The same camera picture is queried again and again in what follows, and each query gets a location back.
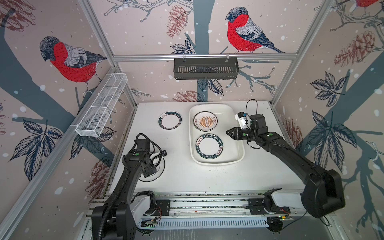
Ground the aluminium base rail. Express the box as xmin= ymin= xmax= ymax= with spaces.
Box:
xmin=137 ymin=193 xmax=304 ymax=232

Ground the white plastic bin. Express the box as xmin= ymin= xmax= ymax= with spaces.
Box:
xmin=189 ymin=104 xmax=245 ymax=166

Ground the horizontal aluminium frame bar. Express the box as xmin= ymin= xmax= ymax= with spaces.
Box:
xmin=113 ymin=53 xmax=298 ymax=63

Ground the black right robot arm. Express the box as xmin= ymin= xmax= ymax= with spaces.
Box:
xmin=226 ymin=112 xmax=346 ymax=219

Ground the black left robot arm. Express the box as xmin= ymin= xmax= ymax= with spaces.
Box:
xmin=92 ymin=134 xmax=152 ymax=240

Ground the white plate flower outline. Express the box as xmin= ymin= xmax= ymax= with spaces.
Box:
xmin=139 ymin=158 xmax=166 ymax=183

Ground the white mesh wall shelf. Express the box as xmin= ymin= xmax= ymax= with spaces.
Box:
xmin=76 ymin=73 xmax=128 ymax=137

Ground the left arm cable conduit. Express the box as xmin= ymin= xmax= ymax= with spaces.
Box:
xmin=97 ymin=133 xmax=164 ymax=240

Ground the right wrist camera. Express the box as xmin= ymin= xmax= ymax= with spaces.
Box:
xmin=235 ymin=112 xmax=249 ymax=130

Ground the green rim plate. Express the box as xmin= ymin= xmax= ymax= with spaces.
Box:
xmin=195 ymin=134 xmax=224 ymax=160

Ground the black hanging wire basket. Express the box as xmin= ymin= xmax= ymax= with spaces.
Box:
xmin=174 ymin=58 xmax=239 ymax=80

